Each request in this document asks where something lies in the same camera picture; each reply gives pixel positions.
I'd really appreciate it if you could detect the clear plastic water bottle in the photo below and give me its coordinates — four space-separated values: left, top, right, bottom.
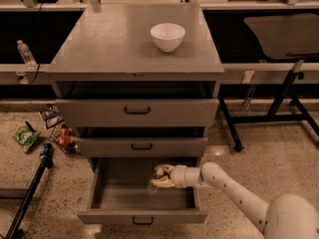
148 168 165 194

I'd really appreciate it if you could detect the blue soda can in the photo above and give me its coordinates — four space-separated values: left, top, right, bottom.
40 143 53 158

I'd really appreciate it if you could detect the black marker pen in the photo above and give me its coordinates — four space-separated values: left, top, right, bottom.
25 121 36 132

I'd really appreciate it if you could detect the black hanging cable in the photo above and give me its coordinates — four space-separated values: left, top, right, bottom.
30 2 46 84

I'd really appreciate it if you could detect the grey middle drawer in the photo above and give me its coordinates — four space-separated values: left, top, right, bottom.
77 137 207 157

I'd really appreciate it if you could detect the grey top drawer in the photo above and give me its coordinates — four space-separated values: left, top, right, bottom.
57 99 218 127

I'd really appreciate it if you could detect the green snack bag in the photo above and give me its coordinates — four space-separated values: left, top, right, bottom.
13 125 40 152

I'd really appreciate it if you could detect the grey tilted table board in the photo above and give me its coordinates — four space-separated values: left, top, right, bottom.
244 13 319 60

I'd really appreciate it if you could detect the small upright water bottle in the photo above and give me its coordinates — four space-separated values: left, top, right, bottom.
17 40 37 70

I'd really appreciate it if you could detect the dark printed snack packet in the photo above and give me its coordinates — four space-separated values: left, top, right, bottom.
39 105 63 129

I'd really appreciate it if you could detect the black floor pole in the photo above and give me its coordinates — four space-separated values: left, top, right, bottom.
4 157 53 239

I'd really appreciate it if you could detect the black table stand frame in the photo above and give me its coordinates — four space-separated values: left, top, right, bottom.
218 59 319 151

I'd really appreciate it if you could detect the grey metal drawer cabinet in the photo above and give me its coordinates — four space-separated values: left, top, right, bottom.
45 2 225 171

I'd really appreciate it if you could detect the white ceramic bowl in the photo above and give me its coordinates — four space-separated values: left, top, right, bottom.
151 23 185 52

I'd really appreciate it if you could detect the orange snack packet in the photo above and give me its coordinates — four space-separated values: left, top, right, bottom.
57 127 77 148

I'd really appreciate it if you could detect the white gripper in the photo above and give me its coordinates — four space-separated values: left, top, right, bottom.
151 164 187 188

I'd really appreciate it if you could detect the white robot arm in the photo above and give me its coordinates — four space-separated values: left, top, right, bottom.
151 162 319 239

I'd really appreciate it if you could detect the grey open bottom drawer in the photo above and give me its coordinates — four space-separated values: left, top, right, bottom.
78 157 207 225

